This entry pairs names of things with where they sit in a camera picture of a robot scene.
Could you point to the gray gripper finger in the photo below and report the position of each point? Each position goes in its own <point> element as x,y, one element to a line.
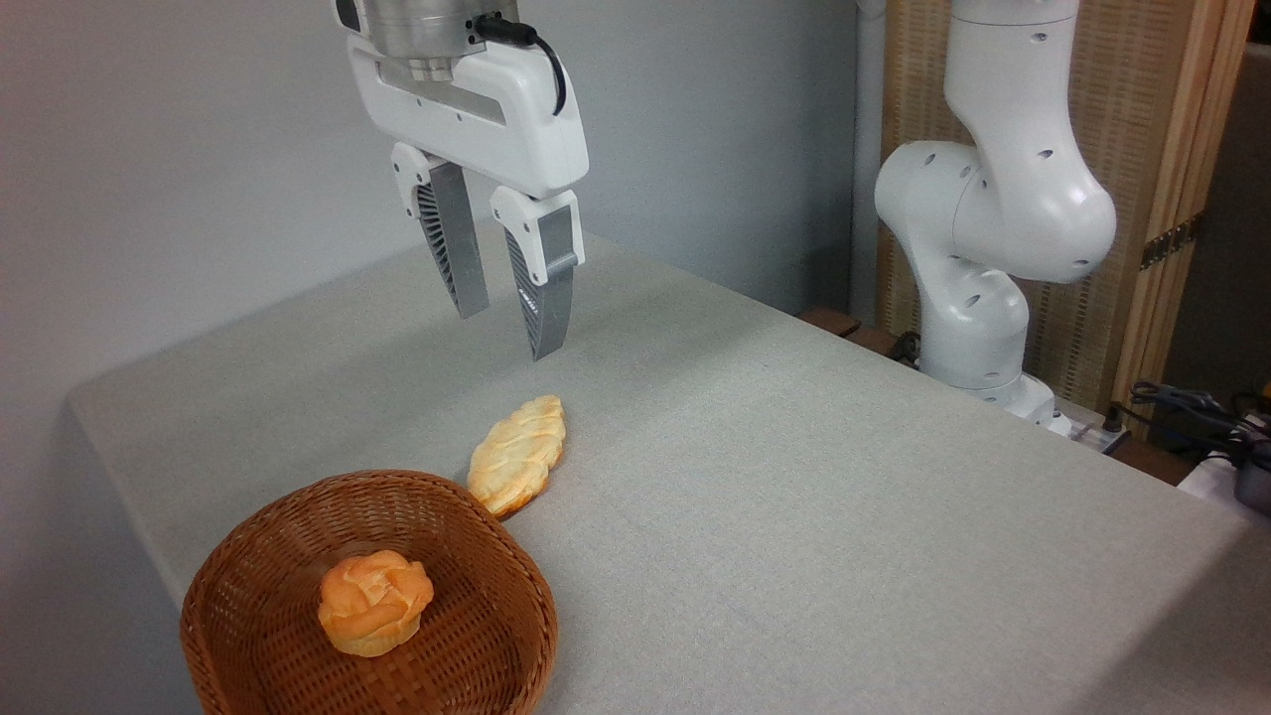
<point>541,298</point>
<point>459,248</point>

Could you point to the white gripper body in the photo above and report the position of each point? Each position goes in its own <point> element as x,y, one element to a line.
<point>516,129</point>

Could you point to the round orange bread roll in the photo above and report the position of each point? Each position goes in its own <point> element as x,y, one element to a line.
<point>375,603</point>

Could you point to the long braided bread loaf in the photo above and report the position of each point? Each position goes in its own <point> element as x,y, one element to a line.
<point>516,455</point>

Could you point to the gray tablecloth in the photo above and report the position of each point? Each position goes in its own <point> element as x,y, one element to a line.
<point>794,516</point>

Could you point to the brown wicker basket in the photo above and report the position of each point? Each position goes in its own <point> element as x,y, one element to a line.
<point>467,645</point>

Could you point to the white power strip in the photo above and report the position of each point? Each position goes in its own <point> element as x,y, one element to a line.
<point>1087,432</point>

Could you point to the rattan wooden folding screen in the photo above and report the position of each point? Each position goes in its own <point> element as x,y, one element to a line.
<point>1142,149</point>

